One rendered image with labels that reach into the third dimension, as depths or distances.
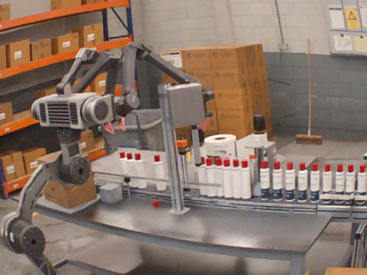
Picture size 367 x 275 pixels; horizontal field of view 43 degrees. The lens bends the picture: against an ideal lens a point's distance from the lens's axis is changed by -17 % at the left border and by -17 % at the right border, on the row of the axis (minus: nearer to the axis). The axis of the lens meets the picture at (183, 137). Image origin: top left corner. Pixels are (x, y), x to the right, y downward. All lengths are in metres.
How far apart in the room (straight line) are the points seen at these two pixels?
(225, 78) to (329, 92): 1.72
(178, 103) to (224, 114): 3.80
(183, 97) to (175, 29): 5.97
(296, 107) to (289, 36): 1.06
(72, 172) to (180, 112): 0.62
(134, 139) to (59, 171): 2.68
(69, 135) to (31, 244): 0.63
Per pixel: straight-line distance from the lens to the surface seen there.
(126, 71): 2.69
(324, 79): 7.27
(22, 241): 2.48
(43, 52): 6.67
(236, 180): 2.76
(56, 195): 3.10
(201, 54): 6.44
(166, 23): 8.71
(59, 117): 2.64
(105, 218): 2.86
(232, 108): 6.37
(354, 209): 2.51
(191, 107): 2.68
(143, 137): 5.31
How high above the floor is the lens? 1.85
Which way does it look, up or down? 13 degrees down
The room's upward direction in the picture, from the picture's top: 7 degrees counter-clockwise
